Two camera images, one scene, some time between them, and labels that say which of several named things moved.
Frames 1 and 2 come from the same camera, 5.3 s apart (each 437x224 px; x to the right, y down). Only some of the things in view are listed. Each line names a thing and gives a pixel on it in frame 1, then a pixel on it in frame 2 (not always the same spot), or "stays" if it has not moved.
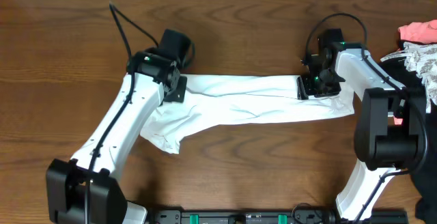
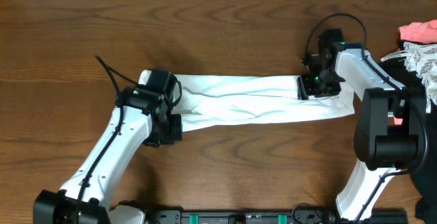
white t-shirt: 216,101 stays
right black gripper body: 304,87 stays
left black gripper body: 179,89 to 175,128
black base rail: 269,216 stays
